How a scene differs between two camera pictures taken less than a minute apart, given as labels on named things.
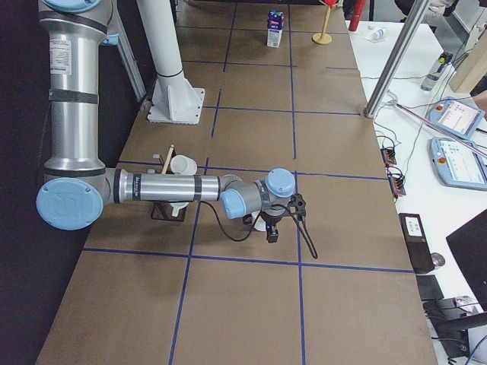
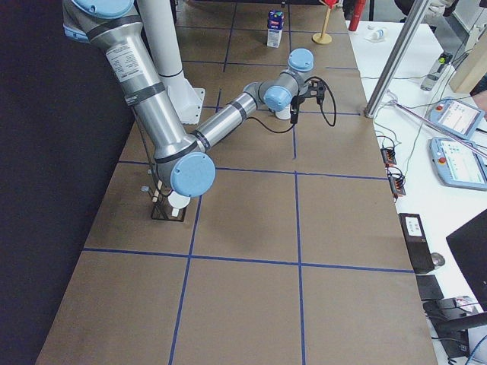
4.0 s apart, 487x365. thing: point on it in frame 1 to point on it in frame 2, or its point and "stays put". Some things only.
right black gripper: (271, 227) to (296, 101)
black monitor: (469, 244) stays put
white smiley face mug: (249, 219) to (284, 114)
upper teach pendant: (456, 116) stays put
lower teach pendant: (457, 165) stays put
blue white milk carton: (275, 21) stays put
